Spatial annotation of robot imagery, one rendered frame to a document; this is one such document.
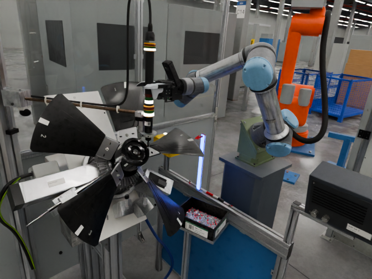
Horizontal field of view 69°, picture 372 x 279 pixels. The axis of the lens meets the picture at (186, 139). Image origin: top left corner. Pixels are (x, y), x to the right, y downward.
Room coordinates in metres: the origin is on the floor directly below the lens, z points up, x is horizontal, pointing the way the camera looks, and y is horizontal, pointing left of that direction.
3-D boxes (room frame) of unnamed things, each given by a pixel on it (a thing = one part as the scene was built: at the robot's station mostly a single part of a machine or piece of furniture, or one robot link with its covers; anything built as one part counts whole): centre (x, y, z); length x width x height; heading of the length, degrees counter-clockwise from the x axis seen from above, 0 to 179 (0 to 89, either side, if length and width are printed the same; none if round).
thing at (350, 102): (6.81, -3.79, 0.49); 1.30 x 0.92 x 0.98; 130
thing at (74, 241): (1.16, 0.56, 0.73); 0.15 x 0.09 x 0.22; 44
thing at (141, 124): (1.08, 0.17, 1.31); 0.09 x 0.07 x 0.10; 79
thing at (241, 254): (1.25, -0.17, 0.45); 0.82 x 0.02 x 0.66; 44
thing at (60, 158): (1.35, 0.70, 0.92); 0.17 x 0.16 x 0.11; 44
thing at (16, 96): (1.19, 0.78, 1.35); 0.10 x 0.07 x 0.09; 79
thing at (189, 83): (1.21, 0.03, 1.45); 0.08 x 0.05 x 0.08; 44
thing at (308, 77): (7.57, -3.10, 0.49); 1.27 x 0.88 x 0.98; 130
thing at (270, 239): (1.25, -0.17, 0.82); 0.90 x 0.04 x 0.08; 44
